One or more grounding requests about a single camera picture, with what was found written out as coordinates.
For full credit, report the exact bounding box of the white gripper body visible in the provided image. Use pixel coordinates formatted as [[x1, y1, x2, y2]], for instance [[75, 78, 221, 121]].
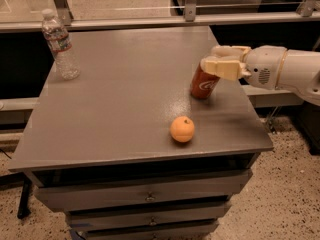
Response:
[[244, 45, 287, 90]]

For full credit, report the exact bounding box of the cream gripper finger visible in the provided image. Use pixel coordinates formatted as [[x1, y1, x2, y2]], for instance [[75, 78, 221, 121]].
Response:
[[200, 56, 251, 81], [210, 45, 251, 62]]

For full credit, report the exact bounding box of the red coke can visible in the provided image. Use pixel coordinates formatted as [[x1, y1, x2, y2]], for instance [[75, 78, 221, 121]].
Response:
[[190, 65, 220, 99]]

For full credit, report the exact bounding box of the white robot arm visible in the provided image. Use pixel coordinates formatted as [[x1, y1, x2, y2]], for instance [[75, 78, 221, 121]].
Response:
[[200, 45, 320, 106]]

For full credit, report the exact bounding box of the orange fruit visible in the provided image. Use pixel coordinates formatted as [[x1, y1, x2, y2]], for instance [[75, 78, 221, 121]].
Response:
[[170, 116, 195, 143]]

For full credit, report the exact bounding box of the grey drawer cabinet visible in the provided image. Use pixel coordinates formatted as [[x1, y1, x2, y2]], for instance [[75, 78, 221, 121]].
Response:
[[8, 25, 275, 240]]

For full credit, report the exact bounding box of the bottom grey drawer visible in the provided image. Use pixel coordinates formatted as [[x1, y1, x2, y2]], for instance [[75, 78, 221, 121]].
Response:
[[85, 219, 217, 240]]

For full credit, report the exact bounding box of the grey drawer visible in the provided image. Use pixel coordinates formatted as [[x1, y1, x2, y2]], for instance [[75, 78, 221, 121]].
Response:
[[67, 202, 231, 231], [35, 169, 252, 212], [85, 219, 217, 240]]

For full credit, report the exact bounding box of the clear plastic water bottle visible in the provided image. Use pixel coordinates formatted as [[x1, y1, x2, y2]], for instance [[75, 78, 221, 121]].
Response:
[[42, 9, 80, 80]]

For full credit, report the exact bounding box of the top grey drawer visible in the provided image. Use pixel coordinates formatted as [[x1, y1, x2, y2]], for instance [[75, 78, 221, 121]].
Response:
[[35, 169, 252, 212]]

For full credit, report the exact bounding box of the middle grey drawer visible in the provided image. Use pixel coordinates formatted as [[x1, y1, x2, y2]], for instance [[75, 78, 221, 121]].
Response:
[[67, 202, 231, 231]]

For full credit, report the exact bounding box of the black stand leg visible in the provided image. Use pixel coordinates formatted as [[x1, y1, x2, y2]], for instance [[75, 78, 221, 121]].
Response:
[[17, 179, 32, 219]]

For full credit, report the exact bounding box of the metal railing frame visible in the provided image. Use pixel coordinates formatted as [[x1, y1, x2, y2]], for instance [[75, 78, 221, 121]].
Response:
[[0, 0, 319, 99]]

